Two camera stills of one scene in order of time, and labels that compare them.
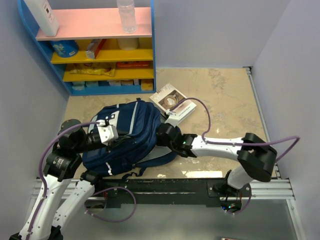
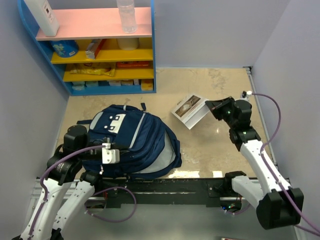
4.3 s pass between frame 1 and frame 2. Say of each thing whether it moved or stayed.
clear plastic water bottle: stayed
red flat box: stayed
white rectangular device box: stayed
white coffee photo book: moved
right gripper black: moved
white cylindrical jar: stayed
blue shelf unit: stayed
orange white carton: stayed
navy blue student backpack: moved
